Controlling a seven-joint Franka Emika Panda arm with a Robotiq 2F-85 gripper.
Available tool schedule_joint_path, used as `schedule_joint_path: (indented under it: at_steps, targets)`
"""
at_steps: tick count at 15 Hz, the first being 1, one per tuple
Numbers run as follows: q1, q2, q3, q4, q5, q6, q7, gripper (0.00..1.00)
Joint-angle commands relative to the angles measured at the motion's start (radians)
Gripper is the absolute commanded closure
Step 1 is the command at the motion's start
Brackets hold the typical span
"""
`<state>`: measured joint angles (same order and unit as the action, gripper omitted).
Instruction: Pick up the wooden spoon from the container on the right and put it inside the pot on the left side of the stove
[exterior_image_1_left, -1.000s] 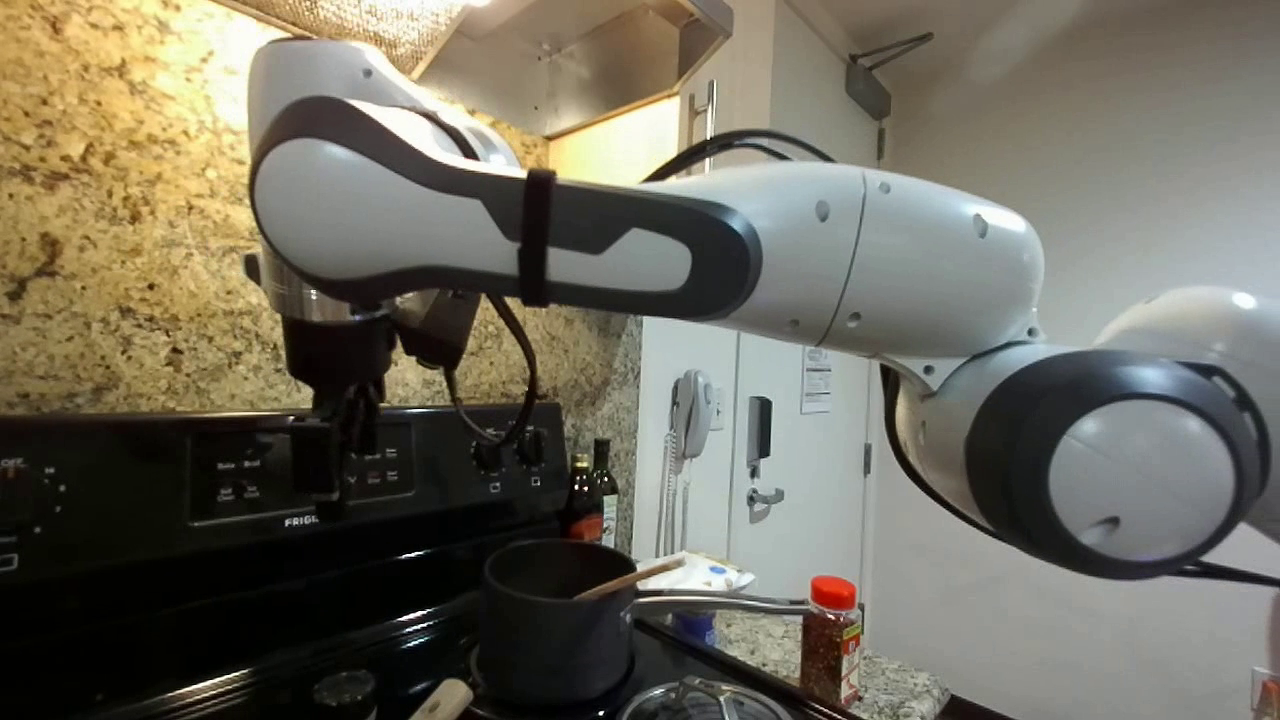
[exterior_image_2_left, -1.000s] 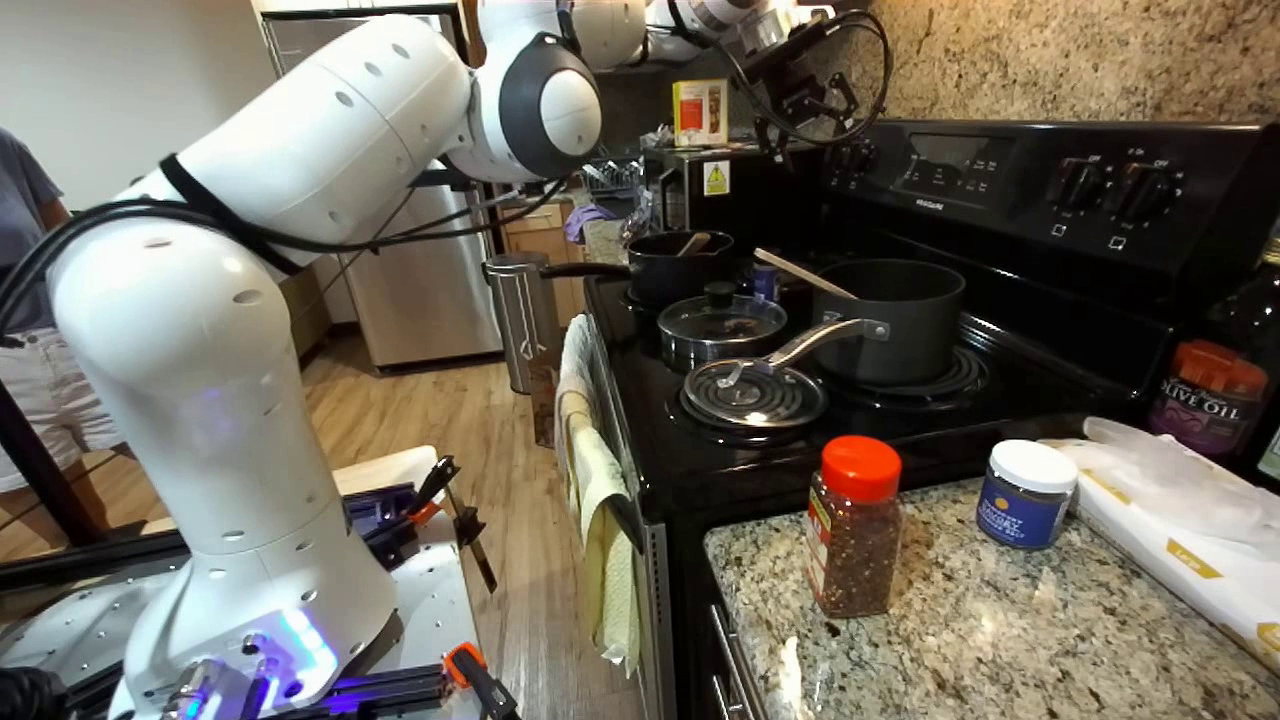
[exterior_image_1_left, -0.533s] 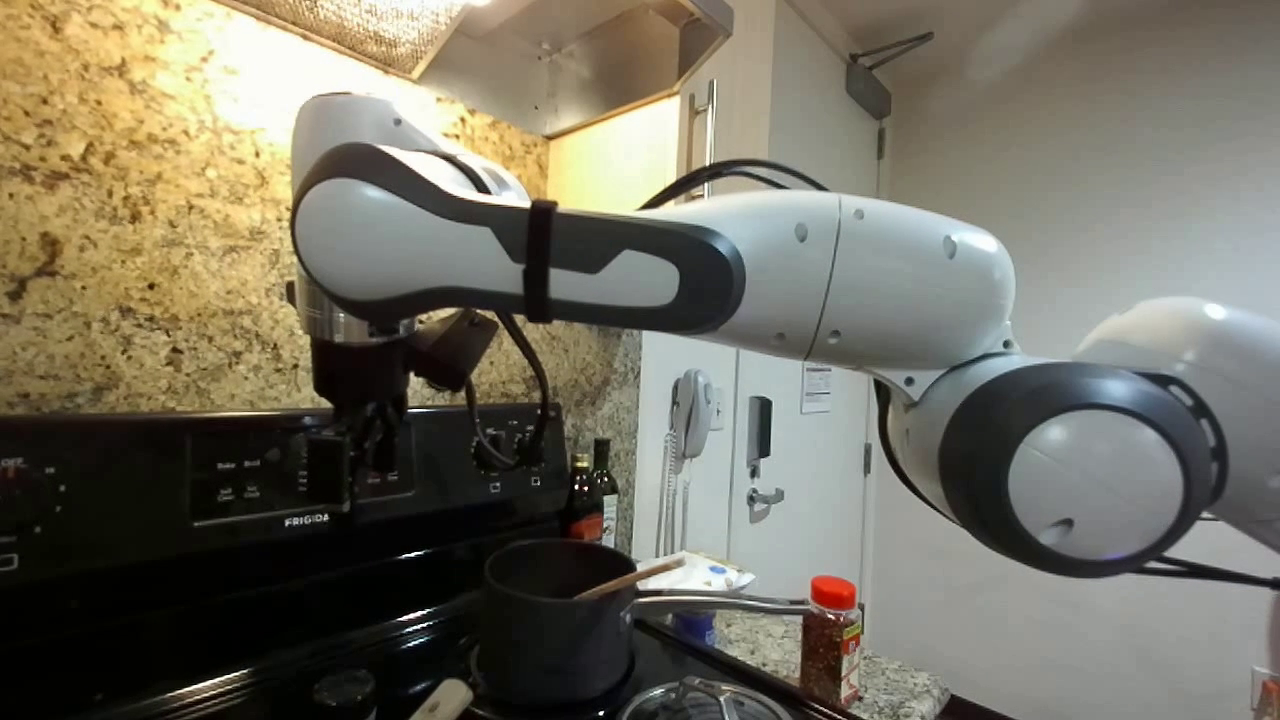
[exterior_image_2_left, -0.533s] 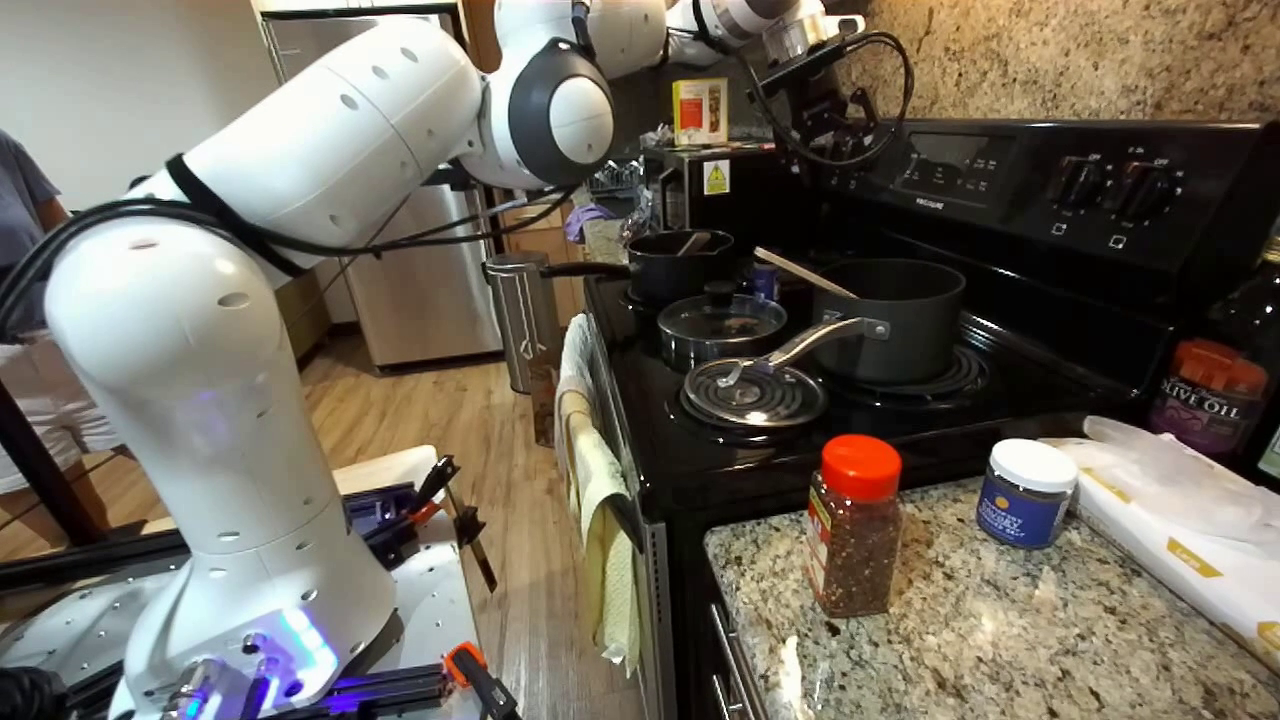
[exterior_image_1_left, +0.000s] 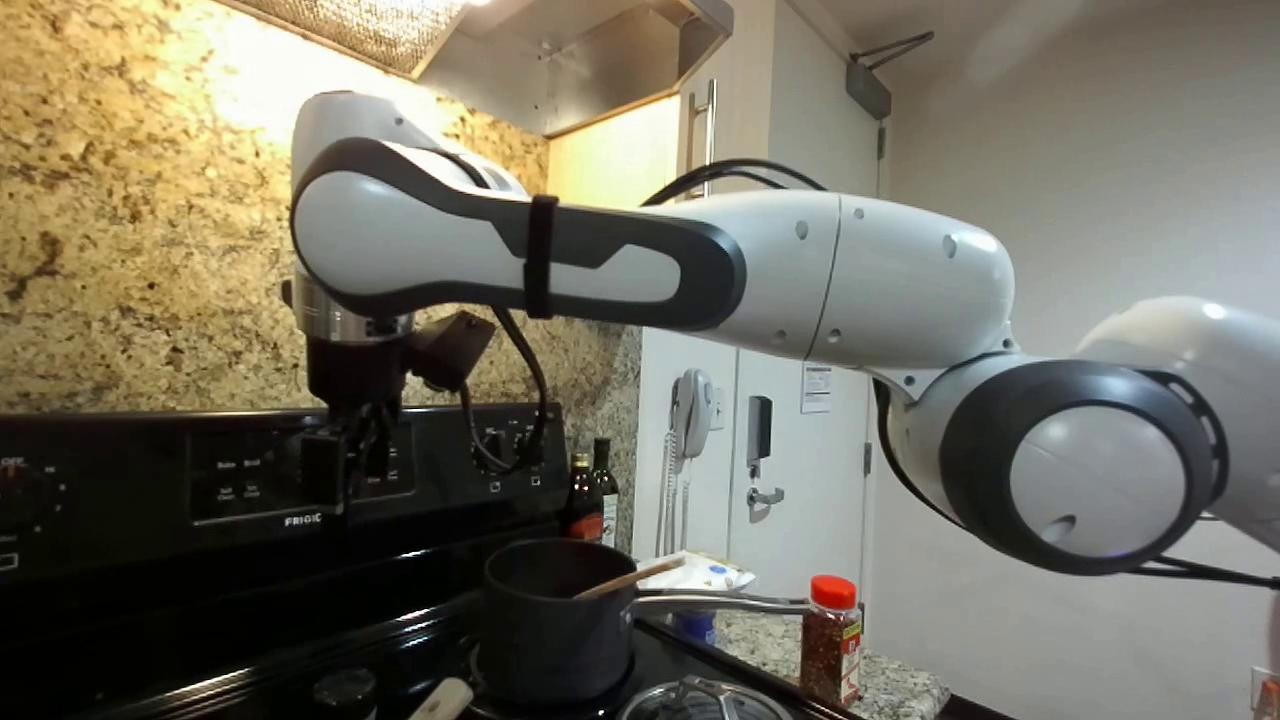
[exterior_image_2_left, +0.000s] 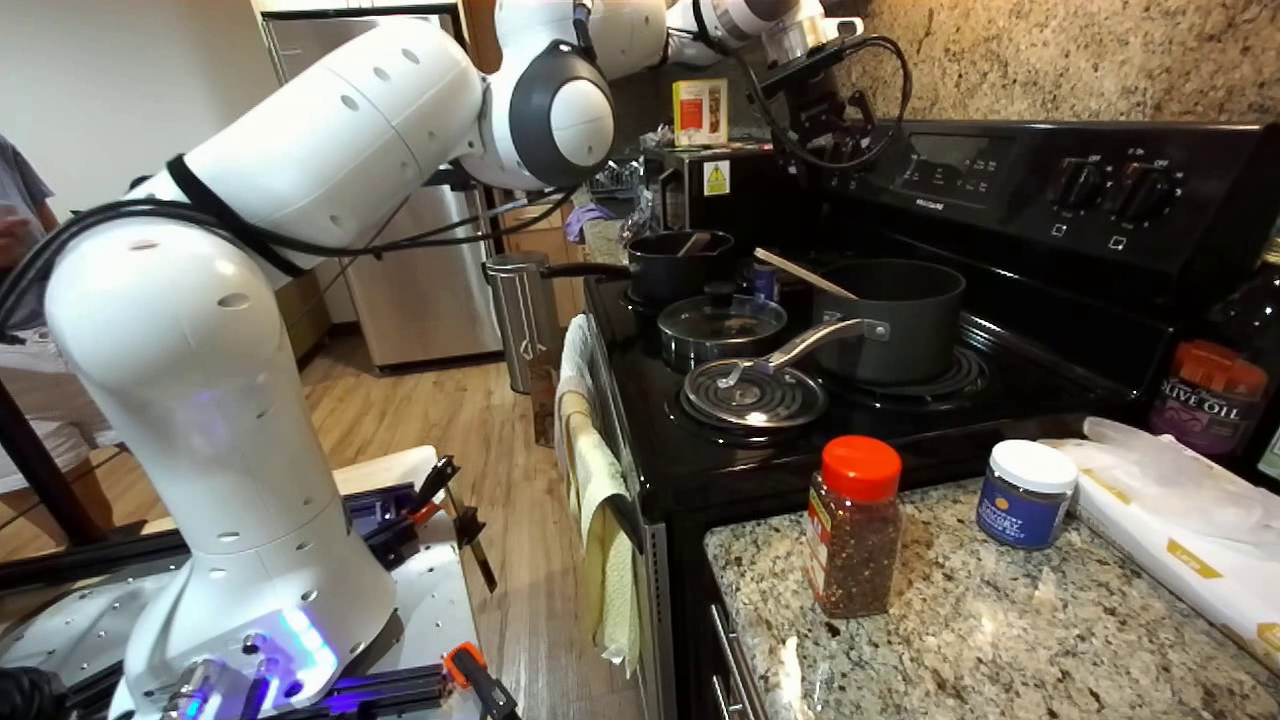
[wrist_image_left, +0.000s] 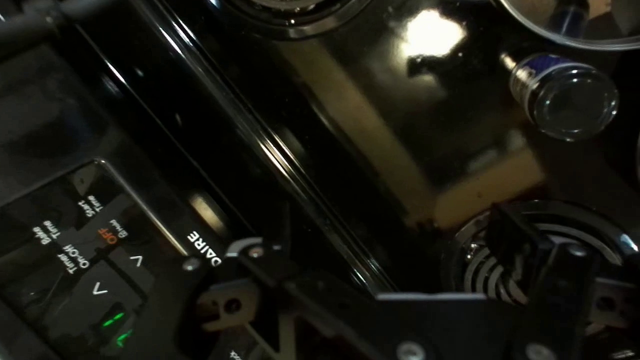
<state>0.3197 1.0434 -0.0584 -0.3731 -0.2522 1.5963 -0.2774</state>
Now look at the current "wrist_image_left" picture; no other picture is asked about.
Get black electric stove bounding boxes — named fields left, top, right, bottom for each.
left=0, top=0, right=640, bottom=360

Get blue label glass bottle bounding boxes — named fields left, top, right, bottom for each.
left=497, top=51, right=622, bottom=144

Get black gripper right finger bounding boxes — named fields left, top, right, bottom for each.
left=488, top=201, right=600, bottom=325

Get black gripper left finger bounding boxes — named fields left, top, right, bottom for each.
left=181, top=236, right=296, bottom=336

